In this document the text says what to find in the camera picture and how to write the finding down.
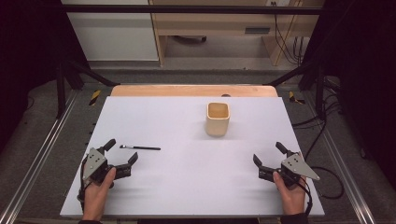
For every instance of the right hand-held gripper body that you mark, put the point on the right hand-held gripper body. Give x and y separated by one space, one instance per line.
297 166

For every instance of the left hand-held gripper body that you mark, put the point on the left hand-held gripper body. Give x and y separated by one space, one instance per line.
93 161

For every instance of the black makeup brush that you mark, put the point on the black makeup brush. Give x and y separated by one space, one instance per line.
143 147

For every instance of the cream square cup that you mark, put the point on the cream square cup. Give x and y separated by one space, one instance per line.
217 126

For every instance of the person's right hand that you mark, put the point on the person's right hand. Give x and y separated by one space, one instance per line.
292 199

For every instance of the person's left hand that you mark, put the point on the person's left hand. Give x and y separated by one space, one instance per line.
96 199

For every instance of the yellow black tape strip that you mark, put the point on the yellow black tape strip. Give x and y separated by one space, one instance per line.
292 97
95 97

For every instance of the black metal stand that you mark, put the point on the black metal stand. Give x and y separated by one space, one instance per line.
319 90
60 93

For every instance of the light wooden table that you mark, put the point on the light wooden table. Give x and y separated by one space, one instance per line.
174 90

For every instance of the white cabinet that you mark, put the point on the white cabinet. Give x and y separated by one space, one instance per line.
112 37

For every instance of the black curtain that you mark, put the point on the black curtain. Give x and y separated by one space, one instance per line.
367 77
28 62

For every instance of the beige wooden desk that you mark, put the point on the beige wooden desk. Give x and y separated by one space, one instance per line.
211 25

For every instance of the aluminium floor rail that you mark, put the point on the aluminium floor rail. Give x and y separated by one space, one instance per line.
37 155
345 168

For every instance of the black metal frame bar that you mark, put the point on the black metal frame bar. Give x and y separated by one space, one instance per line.
186 9

